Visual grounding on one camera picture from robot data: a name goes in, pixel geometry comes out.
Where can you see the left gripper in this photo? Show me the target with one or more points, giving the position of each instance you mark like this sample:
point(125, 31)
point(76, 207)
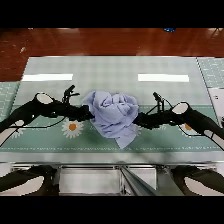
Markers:
point(80, 113)

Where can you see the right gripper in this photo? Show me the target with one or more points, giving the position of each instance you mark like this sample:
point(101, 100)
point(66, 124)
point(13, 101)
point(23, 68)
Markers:
point(145, 120)

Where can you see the light blue shirt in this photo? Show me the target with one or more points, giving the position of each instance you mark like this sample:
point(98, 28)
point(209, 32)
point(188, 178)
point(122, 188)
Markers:
point(113, 115)

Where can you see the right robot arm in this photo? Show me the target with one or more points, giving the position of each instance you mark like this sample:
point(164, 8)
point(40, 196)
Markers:
point(193, 116)

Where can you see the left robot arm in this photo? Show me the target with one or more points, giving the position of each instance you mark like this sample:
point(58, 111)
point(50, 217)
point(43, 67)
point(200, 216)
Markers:
point(30, 110)

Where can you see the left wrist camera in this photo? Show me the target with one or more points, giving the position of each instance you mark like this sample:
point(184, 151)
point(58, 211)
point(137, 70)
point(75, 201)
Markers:
point(69, 93)

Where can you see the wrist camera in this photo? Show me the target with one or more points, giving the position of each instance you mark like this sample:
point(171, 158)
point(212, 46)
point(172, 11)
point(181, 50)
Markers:
point(69, 93)
point(158, 100)

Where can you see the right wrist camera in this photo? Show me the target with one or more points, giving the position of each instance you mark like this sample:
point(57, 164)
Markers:
point(158, 100)

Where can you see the silver frame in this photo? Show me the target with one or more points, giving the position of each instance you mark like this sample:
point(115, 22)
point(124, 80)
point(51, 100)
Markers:
point(110, 176)

